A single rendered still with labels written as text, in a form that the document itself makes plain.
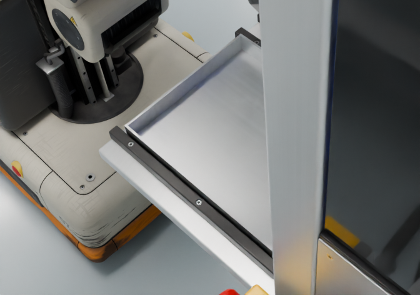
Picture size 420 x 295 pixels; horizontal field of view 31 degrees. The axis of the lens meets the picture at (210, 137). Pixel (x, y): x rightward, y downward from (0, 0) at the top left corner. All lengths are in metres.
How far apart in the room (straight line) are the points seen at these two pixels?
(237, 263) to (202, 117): 0.27
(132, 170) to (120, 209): 0.75
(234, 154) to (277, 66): 0.61
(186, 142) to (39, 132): 0.91
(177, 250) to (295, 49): 1.59
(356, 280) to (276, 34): 0.29
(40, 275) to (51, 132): 0.40
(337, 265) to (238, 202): 0.41
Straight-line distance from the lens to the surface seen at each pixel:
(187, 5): 2.66
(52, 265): 2.16
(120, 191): 1.90
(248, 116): 1.21
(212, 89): 1.25
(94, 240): 1.96
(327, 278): 0.79
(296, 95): 0.58
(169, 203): 1.14
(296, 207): 0.72
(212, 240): 1.10
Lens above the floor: 1.85
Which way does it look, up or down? 54 degrees down
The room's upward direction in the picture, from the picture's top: 9 degrees counter-clockwise
